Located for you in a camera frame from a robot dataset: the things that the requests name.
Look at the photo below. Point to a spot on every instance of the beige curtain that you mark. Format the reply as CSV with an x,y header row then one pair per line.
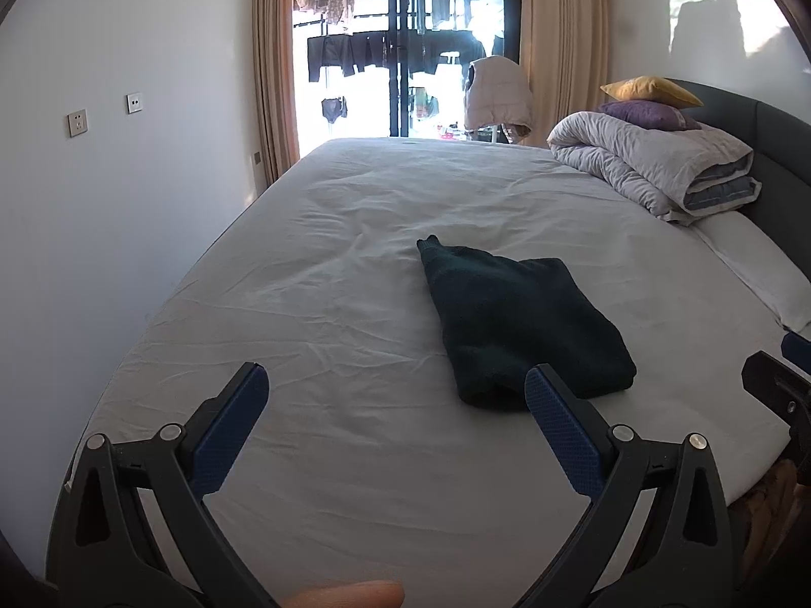
x,y
564,25
275,63

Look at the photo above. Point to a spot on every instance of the yellow pillow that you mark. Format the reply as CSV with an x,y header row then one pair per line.
x,y
652,90

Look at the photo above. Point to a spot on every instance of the folded grey duvet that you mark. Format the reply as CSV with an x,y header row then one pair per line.
x,y
633,152

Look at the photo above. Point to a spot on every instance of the beige puffer jacket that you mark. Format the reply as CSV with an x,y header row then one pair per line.
x,y
497,95

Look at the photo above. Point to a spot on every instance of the dark green sweater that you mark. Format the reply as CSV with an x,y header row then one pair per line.
x,y
519,316

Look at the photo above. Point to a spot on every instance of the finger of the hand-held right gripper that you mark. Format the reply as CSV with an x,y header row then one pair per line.
x,y
798,347
776,383

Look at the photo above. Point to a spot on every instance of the dark grey headboard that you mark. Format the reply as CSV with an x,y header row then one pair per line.
x,y
779,158

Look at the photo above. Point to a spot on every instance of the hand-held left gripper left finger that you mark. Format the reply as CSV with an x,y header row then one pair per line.
x,y
231,430

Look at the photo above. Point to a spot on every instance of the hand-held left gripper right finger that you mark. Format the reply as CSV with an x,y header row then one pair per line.
x,y
564,437

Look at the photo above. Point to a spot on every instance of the purple pillow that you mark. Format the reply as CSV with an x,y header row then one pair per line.
x,y
646,114

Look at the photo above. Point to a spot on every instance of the white wall socket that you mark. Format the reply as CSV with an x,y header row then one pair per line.
x,y
77,123

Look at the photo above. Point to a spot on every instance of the white pillow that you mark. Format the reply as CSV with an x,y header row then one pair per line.
x,y
754,259

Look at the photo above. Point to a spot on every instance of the person's left hand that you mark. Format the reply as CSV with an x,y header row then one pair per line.
x,y
355,595

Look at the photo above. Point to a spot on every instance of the bed with white sheet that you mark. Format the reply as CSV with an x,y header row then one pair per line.
x,y
317,297

